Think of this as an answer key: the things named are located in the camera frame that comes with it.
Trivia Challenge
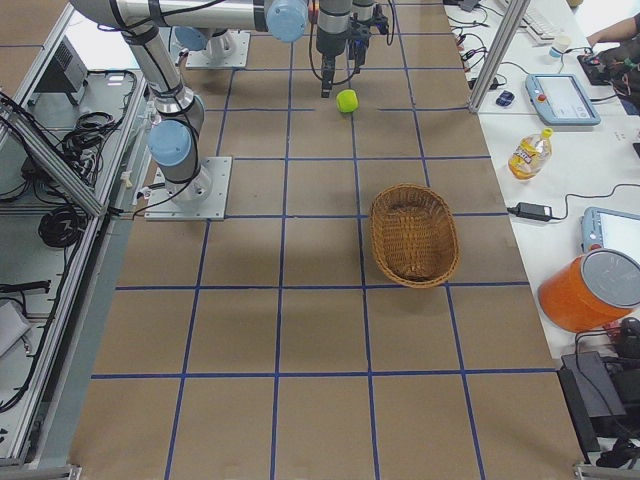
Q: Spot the woven wicker basket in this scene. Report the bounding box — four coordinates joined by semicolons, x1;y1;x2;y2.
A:
370;183;460;289

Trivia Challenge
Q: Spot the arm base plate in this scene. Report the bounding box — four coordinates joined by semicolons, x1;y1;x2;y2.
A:
186;30;251;70
143;156;233;221

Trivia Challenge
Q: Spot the black power adapter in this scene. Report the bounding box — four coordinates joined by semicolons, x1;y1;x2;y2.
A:
515;202;553;222

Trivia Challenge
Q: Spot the coiled black cable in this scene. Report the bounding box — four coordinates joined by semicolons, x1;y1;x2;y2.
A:
38;205;84;249

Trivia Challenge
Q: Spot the far blue teach pendant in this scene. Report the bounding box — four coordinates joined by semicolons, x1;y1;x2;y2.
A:
525;74;601;126

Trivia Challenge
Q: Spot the aluminium frame post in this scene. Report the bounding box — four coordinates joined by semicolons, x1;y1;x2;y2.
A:
468;0;530;114

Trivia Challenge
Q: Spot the blue teach pendant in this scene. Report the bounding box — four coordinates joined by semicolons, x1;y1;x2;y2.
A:
581;207;640;262
525;74;601;126

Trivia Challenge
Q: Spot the black box device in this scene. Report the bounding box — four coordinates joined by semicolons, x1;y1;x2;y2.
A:
557;351;629;462

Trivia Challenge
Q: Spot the blue computer mouse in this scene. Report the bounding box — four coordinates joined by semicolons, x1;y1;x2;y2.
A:
495;90;515;107

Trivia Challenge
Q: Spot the orange juice bottle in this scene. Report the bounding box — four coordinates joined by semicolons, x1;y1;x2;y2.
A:
508;127;554;180

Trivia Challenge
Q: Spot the paper cup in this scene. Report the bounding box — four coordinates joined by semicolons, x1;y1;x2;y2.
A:
548;34;572;59

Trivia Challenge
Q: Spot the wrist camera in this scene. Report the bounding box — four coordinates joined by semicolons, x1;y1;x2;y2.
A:
348;1;391;47

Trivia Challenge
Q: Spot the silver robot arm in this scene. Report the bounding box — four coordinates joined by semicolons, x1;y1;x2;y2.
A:
72;1;377;119

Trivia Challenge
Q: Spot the grey electronics box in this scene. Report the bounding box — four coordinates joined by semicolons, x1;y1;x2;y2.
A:
35;36;88;106

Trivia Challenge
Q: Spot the near blue teach pendant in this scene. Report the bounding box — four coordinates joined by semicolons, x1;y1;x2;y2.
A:
581;207;640;262

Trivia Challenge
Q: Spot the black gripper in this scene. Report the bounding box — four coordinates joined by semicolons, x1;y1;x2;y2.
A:
316;0;365;98

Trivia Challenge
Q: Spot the green apple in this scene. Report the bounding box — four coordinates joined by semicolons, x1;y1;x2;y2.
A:
336;89;359;114

